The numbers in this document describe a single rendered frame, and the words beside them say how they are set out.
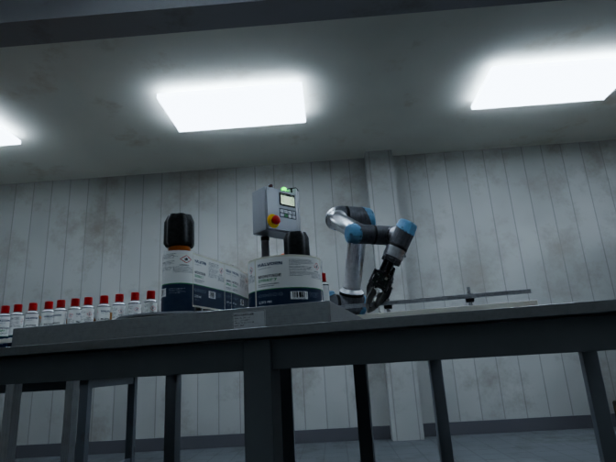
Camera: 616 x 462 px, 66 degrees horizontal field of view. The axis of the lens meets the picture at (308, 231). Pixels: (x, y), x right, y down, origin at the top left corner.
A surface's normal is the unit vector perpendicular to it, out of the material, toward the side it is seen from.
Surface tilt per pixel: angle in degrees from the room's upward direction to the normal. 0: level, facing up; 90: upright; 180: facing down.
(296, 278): 90
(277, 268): 90
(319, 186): 90
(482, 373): 90
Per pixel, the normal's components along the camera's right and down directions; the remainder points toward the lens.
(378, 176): -0.05, -0.27
